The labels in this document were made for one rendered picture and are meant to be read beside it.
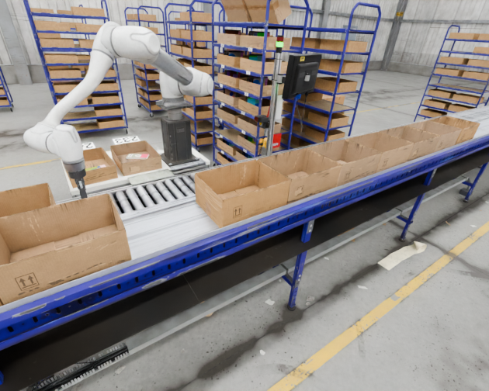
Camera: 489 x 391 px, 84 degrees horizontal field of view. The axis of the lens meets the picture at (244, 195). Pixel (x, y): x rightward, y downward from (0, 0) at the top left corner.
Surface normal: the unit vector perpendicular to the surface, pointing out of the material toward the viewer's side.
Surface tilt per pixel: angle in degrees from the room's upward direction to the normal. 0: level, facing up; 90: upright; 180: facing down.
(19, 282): 91
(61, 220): 89
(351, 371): 0
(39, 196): 90
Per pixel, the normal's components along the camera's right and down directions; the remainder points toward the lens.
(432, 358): 0.05, -0.86
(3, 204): 0.56, 0.44
